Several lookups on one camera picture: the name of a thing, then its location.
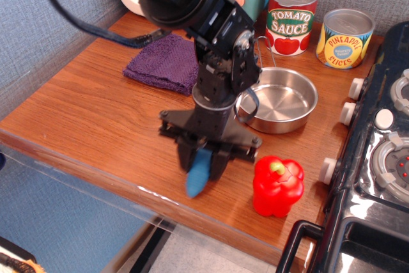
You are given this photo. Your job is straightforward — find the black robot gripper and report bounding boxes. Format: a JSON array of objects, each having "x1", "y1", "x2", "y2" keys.
[{"x1": 159, "y1": 93, "x2": 262, "y2": 181}]

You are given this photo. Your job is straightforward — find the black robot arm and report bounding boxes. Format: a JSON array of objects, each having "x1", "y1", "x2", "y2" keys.
[{"x1": 139, "y1": 0, "x2": 261, "y2": 180}]

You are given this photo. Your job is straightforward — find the red toy bell pepper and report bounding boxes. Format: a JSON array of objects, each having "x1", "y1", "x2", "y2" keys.
[{"x1": 252, "y1": 155, "x2": 304, "y2": 217}]

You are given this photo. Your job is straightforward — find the purple folded towel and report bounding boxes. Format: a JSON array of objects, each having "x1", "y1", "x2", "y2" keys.
[{"x1": 123, "y1": 34, "x2": 199, "y2": 96}]

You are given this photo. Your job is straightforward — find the small steel pan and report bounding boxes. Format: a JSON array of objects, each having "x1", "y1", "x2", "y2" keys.
[{"x1": 233, "y1": 54, "x2": 318, "y2": 134}]

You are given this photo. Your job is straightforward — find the tomato sauce can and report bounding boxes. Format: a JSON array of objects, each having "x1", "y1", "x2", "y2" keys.
[{"x1": 265, "y1": 0, "x2": 318, "y2": 56}]

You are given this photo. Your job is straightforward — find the black toy stove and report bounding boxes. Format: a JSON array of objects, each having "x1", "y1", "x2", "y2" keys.
[{"x1": 277, "y1": 22, "x2": 408, "y2": 272}]

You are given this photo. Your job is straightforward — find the pineapple slices can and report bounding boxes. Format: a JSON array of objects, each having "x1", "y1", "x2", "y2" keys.
[{"x1": 316, "y1": 8, "x2": 375, "y2": 70}]

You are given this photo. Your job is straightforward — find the black cable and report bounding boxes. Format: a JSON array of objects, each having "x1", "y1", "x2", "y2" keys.
[{"x1": 34, "y1": 0, "x2": 172, "y2": 49}]

